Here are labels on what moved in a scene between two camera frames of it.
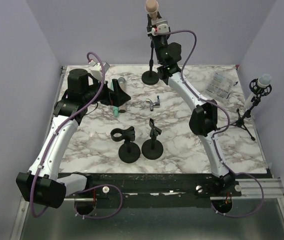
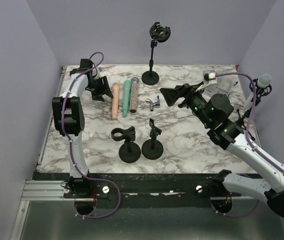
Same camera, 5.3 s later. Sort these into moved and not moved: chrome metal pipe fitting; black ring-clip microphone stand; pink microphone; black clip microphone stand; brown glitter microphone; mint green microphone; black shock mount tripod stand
Moved: mint green microphone; pink microphone; brown glitter microphone
Not moved: black shock mount tripod stand; black clip microphone stand; chrome metal pipe fitting; black ring-clip microphone stand
